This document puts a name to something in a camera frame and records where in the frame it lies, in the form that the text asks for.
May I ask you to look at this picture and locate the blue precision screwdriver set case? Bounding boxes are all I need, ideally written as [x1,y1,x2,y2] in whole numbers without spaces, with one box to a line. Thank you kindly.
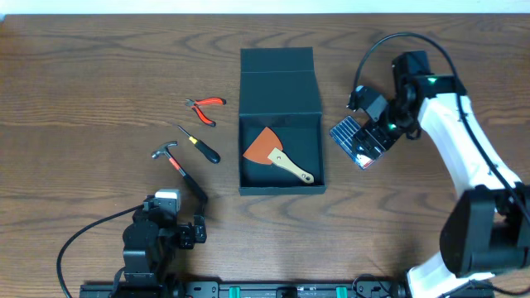
[330,116,384,170]

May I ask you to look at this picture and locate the black handled screwdriver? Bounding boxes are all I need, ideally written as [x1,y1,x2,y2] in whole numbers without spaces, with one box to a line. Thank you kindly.
[177,125,221,164]

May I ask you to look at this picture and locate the hammer with red black handle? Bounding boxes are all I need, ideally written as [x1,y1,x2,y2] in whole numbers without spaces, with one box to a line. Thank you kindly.
[151,141,208,204]

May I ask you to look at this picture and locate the orange scraper with wooden handle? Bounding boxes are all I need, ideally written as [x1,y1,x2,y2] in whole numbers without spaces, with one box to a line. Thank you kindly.
[243,127,315,184]

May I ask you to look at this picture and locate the red handled pliers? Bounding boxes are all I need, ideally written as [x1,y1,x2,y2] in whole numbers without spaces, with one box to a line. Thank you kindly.
[185,97,228,128]

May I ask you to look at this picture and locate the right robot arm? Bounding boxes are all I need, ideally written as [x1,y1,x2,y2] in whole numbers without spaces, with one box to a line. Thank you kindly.
[349,50,529,297]

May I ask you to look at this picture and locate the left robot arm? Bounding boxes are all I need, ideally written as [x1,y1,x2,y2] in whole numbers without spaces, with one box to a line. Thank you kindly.
[123,191,208,288]

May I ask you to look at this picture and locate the dark green open box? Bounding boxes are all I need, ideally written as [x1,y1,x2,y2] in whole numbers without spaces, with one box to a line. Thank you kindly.
[238,47,327,195]

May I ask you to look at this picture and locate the left black cable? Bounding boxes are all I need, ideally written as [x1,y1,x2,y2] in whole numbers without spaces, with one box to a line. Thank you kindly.
[55,203,146,298]

